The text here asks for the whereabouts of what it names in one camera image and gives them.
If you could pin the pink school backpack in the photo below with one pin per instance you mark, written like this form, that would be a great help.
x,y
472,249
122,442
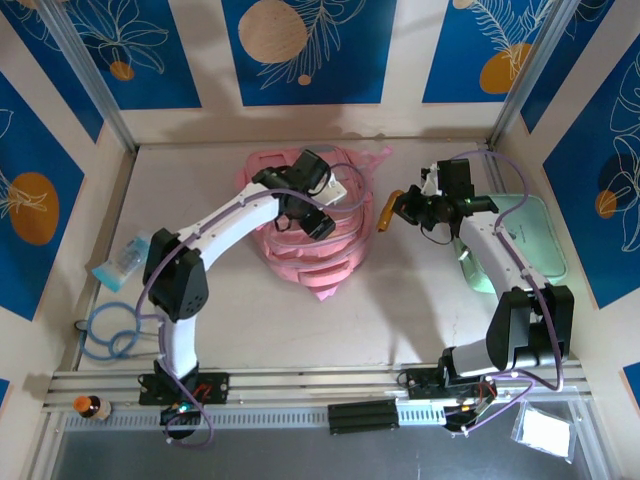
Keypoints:
x,y
320,265

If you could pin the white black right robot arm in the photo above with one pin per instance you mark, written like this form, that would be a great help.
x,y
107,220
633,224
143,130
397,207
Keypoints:
x,y
490,255

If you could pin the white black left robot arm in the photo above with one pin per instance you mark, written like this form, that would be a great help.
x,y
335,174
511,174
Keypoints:
x,y
230,225

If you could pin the blue tissue pack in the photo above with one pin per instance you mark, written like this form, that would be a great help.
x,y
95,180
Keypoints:
x,y
122,262

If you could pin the clear bag white pad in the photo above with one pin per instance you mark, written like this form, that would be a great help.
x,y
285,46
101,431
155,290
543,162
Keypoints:
x,y
545,432

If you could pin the mint green zip case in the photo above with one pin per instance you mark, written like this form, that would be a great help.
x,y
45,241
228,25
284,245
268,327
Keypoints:
x,y
540,240

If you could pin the black controller board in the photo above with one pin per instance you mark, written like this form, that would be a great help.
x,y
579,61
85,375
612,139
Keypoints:
x,y
470,410
180,412

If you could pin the brown bottle orange cap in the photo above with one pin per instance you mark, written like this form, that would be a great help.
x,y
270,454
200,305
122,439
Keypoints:
x,y
92,407

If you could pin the aluminium frame rail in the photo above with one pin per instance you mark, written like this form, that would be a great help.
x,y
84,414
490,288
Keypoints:
x,y
310,380

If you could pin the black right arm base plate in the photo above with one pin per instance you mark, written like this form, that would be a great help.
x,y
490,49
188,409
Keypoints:
x,y
425,385

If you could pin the aluminium frame post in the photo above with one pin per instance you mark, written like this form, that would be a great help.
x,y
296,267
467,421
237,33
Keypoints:
x,y
525,65
85,75

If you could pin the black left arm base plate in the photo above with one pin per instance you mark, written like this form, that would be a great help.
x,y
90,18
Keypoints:
x,y
215,387

